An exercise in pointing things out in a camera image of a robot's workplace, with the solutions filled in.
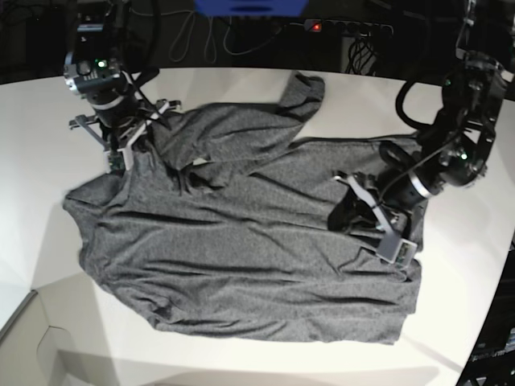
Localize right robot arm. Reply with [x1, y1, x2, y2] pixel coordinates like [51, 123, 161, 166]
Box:
[64, 1, 164, 132]

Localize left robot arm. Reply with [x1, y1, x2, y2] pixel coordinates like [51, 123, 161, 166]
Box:
[328, 1, 514, 232]

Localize grey t-shirt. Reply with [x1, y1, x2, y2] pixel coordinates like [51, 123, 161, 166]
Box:
[63, 72, 422, 344]

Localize blue box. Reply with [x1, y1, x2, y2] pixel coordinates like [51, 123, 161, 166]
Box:
[195, 0, 309, 17]

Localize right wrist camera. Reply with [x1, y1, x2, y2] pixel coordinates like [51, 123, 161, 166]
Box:
[104, 148, 134, 174]

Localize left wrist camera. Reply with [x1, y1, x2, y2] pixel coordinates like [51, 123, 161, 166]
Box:
[376, 235, 418, 269]

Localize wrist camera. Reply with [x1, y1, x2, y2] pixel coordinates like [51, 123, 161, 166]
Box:
[376, 235, 418, 269]
[104, 148, 134, 174]

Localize grey cardboard box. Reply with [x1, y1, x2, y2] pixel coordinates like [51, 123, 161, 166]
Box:
[1, 290, 120, 385]

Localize black power strip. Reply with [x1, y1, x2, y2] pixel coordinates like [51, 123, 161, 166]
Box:
[302, 18, 394, 38]

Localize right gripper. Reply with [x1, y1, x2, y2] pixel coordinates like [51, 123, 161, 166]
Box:
[64, 55, 139, 130]

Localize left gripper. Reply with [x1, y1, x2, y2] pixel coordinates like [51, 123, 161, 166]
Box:
[328, 55, 509, 232]

